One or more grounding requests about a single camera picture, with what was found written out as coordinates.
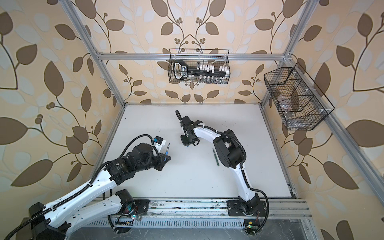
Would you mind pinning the aluminium frame post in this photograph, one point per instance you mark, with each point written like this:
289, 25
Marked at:
285, 59
70, 11

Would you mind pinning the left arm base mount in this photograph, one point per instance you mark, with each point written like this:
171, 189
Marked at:
131, 212

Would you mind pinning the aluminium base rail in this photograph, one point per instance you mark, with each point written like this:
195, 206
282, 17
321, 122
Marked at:
209, 213

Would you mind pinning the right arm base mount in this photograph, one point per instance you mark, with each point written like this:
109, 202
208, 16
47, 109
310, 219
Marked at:
257, 209

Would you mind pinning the green pen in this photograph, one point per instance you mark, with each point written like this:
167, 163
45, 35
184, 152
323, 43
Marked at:
216, 157

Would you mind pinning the blue pen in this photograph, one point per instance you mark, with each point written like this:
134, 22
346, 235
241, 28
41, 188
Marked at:
167, 149

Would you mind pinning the wire basket black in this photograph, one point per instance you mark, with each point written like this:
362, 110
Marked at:
217, 57
300, 102

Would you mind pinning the aluminium frame right post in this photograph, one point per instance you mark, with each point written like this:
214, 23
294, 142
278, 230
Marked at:
285, 59

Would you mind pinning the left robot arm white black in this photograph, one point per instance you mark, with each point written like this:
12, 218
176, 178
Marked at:
62, 217

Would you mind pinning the aluminium frame left post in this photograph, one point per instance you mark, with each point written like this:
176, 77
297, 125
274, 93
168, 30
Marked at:
70, 11

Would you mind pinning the back wire basket black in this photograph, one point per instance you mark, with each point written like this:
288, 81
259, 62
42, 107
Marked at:
217, 57

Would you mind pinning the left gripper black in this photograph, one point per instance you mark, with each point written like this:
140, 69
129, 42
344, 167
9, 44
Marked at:
161, 162

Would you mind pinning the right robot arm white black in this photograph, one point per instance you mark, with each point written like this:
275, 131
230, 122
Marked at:
230, 153

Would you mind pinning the black tool with white bits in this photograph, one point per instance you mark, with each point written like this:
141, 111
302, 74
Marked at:
182, 71

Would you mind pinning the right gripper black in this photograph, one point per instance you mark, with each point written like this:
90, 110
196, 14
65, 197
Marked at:
185, 142

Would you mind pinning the right wire basket black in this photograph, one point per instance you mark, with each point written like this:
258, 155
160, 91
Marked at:
300, 102

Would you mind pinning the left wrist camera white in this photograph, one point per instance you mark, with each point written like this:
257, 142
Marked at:
159, 143

